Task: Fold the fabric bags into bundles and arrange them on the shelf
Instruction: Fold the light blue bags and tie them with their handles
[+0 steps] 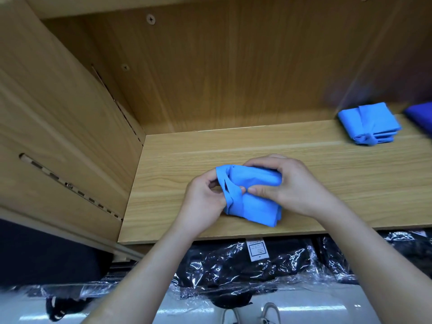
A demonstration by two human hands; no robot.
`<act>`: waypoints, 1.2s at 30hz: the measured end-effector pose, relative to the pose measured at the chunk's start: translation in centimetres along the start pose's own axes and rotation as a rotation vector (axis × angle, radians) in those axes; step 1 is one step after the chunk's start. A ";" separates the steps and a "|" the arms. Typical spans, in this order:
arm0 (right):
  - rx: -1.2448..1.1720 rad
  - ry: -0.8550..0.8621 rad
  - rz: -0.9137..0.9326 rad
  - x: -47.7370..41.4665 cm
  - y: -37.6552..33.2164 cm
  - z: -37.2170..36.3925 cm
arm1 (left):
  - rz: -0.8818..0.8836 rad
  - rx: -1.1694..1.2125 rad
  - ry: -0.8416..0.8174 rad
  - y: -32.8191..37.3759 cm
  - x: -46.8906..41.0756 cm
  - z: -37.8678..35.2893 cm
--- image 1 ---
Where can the person's right hand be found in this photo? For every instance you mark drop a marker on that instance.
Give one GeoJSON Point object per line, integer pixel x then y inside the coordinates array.
{"type": "Point", "coordinates": [297, 189]}

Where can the person's left hand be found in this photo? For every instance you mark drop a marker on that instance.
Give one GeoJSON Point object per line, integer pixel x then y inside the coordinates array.
{"type": "Point", "coordinates": [201, 205]}

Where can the wooden shelf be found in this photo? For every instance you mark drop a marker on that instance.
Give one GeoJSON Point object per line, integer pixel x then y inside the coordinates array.
{"type": "Point", "coordinates": [324, 158]}

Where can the light blue non-woven bag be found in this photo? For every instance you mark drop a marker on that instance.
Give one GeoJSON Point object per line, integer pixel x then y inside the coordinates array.
{"type": "Point", "coordinates": [256, 202]}
{"type": "Point", "coordinates": [368, 123]}

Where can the person's left forearm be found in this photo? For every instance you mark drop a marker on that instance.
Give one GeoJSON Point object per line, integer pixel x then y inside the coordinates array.
{"type": "Point", "coordinates": [135, 283]}

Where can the person's right forearm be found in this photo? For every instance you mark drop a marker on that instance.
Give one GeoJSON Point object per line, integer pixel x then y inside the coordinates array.
{"type": "Point", "coordinates": [385, 266]}

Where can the person's right shoe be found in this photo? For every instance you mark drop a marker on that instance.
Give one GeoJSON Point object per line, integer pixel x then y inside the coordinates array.
{"type": "Point", "coordinates": [271, 313]}

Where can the white paper tag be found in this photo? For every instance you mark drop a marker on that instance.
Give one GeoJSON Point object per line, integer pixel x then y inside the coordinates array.
{"type": "Point", "coordinates": [257, 249]}

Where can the black plastic-wrapped bag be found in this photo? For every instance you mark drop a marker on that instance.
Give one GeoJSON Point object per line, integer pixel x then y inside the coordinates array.
{"type": "Point", "coordinates": [337, 263]}
{"type": "Point", "coordinates": [74, 290]}

